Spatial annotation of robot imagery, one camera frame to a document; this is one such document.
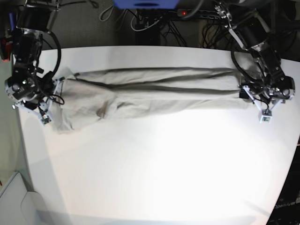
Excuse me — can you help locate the black power strip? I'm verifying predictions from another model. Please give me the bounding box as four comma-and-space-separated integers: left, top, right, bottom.
176, 9, 220, 20

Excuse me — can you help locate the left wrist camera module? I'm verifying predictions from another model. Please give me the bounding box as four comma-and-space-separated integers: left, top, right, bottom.
259, 114, 272, 123

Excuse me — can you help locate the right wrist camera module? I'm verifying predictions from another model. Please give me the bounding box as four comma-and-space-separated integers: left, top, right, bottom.
40, 114, 52, 126

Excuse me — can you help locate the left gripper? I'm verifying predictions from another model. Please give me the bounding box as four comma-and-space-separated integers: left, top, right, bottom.
239, 83, 293, 115

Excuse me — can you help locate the red black clamp tool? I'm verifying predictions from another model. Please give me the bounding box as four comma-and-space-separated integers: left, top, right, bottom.
0, 37, 12, 61

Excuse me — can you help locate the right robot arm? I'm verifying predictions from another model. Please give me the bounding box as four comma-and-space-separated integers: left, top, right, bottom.
1, 0, 64, 124

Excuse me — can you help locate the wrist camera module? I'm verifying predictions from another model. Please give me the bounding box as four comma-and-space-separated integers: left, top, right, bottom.
259, 114, 272, 123
40, 114, 52, 126

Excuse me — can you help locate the blue overhead box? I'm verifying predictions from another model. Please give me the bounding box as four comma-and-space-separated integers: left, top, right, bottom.
113, 0, 179, 9

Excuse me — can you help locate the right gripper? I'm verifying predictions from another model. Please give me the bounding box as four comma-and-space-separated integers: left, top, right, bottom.
11, 76, 65, 120

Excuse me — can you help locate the white plastic bin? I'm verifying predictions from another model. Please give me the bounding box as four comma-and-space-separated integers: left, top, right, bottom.
0, 172, 44, 225

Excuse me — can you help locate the beige t-shirt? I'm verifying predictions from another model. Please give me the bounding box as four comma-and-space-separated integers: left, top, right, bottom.
51, 67, 250, 133

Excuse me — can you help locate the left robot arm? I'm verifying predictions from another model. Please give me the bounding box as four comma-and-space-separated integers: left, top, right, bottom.
215, 0, 295, 116

